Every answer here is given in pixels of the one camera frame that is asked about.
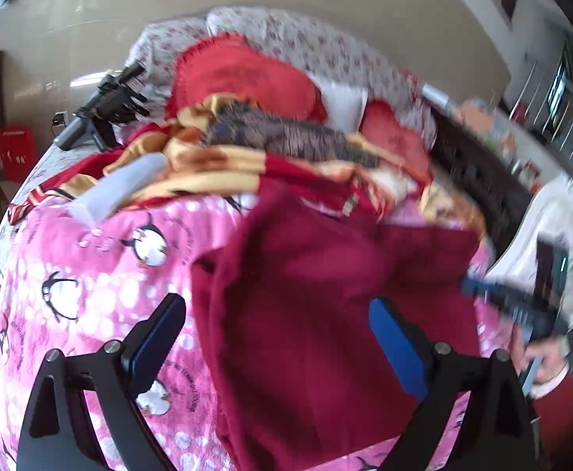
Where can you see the grey furry cloth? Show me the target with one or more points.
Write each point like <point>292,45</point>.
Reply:
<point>276,135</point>

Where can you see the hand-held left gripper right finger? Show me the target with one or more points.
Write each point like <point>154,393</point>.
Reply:
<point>397,343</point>

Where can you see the white plastic chair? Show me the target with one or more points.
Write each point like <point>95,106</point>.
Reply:
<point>536,225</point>

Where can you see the floral bed sheet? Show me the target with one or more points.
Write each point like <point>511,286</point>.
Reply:
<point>26,176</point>

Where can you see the pink penguin print blanket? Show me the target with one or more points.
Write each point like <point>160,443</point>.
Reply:
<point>70,265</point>

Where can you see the red and gold patterned blanket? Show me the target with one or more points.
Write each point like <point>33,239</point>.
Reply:
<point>217,162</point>

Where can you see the white cloth piece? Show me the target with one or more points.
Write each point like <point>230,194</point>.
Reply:
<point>119,186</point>

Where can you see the dark headboard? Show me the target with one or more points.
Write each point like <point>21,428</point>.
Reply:
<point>477,171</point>

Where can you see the small red cushion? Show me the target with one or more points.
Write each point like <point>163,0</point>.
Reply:
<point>394,137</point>

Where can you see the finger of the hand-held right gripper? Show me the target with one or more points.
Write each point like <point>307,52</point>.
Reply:
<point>497,294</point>

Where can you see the person's right forearm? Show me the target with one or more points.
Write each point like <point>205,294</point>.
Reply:
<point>556,417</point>

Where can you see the person's right hand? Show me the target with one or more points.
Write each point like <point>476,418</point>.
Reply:
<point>544,358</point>

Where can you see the large red round cushion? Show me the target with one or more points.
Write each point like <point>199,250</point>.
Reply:
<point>247,78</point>

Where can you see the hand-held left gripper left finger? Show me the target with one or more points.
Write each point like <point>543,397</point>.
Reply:
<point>156,338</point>

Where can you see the white pillow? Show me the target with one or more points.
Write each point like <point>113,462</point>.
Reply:
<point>345,103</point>

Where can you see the red plastic crate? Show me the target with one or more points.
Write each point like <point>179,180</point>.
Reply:
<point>16,149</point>

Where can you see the metal rack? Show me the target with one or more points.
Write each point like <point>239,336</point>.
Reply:
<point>561,98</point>

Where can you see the dark red garment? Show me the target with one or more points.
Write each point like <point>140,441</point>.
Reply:
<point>315,328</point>

